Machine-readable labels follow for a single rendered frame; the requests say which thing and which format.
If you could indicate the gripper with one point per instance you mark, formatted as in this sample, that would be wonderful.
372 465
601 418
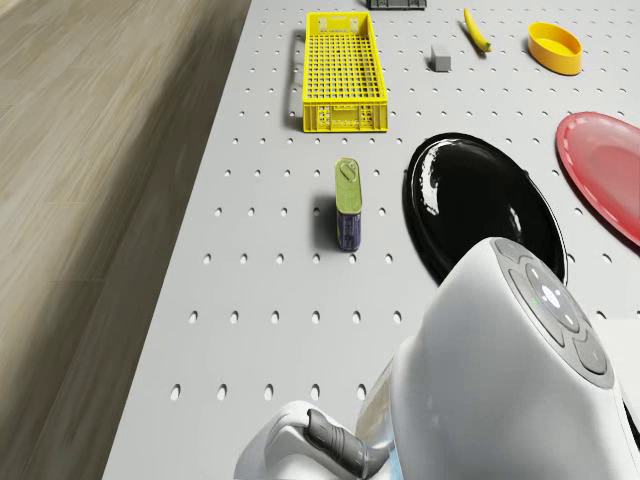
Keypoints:
285 440

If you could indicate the grey cube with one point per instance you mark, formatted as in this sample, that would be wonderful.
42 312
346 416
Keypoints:
441 60

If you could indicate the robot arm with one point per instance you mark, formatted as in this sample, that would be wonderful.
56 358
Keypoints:
490 380

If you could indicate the flat-sided can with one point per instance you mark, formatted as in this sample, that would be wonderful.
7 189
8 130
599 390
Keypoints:
348 205

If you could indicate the black plate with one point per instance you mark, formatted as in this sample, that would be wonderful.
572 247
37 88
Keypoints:
475 210

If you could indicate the yellow basket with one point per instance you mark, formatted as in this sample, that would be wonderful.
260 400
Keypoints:
345 118

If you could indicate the red plate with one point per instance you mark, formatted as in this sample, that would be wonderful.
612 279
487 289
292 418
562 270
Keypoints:
605 175

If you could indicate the dark grey basket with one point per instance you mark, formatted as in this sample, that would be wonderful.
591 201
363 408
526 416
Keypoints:
395 4

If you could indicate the banana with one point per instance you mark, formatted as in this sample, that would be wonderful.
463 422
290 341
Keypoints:
475 32

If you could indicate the yellow bowl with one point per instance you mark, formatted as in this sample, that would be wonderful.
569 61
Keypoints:
556 62

